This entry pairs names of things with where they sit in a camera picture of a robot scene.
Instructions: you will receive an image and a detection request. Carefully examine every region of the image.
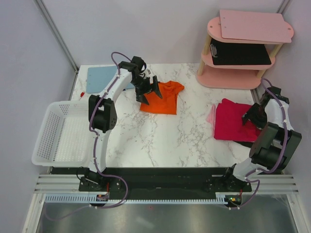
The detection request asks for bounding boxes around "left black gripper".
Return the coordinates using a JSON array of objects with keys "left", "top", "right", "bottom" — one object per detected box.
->
[{"left": 131, "top": 76, "right": 162, "bottom": 106}]

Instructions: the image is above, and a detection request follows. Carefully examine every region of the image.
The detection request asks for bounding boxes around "magenta t shirt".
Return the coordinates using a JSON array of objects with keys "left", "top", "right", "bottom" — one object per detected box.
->
[{"left": 214, "top": 99, "right": 261, "bottom": 142}]

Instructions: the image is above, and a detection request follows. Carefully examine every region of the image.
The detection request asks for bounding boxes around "orange t shirt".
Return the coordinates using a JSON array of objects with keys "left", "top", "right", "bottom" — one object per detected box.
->
[{"left": 140, "top": 81, "right": 184, "bottom": 115}]

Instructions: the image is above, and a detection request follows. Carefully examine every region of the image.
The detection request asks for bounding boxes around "black t shirt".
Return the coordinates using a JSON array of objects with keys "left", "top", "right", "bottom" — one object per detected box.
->
[{"left": 235, "top": 141, "right": 254, "bottom": 148}]

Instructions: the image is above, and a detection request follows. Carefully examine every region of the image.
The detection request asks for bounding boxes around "light pink t shirt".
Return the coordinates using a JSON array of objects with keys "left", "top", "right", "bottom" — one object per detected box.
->
[{"left": 206, "top": 104, "right": 216, "bottom": 125}]

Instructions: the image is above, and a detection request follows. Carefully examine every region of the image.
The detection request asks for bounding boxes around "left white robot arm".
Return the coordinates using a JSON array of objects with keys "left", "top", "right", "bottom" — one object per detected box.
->
[{"left": 88, "top": 56, "right": 162, "bottom": 173}]

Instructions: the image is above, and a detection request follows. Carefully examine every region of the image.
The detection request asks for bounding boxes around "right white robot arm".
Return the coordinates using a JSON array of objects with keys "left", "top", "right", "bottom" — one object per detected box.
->
[{"left": 222, "top": 86, "right": 302, "bottom": 191}]

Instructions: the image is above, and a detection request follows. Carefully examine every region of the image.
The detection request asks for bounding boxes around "pink three-tier shelf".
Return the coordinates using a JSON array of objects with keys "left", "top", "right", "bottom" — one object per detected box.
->
[{"left": 196, "top": 17, "right": 283, "bottom": 90}]

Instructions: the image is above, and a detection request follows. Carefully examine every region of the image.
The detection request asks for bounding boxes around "blue clipboard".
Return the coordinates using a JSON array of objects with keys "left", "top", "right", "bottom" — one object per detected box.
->
[{"left": 86, "top": 66, "right": 136, "bottom": 94}]

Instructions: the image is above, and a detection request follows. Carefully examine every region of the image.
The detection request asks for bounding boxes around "black clipboard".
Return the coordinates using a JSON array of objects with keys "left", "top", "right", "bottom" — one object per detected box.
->
[{"left": 210, "top": 39, "right": 272, "bottom": 66}]

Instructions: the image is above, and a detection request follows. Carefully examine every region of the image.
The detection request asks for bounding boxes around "pink clipboard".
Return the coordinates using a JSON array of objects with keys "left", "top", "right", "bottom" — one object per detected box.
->
[{"left": 220, "top": 9, "right": 292, "bottom": 43}]

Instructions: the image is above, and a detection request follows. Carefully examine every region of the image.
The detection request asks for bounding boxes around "white plastic basket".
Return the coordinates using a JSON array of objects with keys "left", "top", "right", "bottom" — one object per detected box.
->
[{"left": 32, "top": 100, "right": 95, "bottom": 167}]

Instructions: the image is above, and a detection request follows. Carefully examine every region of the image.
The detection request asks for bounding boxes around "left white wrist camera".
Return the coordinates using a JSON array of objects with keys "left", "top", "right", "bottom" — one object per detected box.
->
[{"left": 143, "top": 68, "right": 153, "bottom": 77}]

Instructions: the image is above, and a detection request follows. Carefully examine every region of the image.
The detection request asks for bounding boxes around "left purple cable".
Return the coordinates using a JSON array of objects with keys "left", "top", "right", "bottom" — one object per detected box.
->
[{"left": 43, "top": 51, "right": 134, "bottom": 221}]

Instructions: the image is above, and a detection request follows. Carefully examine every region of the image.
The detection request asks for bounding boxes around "white slotted cable duct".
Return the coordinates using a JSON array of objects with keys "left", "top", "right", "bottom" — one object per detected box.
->
[{"left": 44, "top": 194, "right": 237, "bottom": 204}]

